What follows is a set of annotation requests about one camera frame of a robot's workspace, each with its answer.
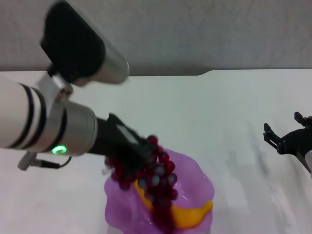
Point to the dark red grape bunch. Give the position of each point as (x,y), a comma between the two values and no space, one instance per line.
(158,180)

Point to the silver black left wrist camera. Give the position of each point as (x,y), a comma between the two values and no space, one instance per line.
(80,41)

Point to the yellow banana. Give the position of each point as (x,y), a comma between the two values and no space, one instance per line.
(190,214)

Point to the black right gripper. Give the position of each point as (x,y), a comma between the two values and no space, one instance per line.
(295,142)

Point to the translucent purple wavy plate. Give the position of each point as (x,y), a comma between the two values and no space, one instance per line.
(195,180)

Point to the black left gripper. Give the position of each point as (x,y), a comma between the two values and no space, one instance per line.
(114,139)

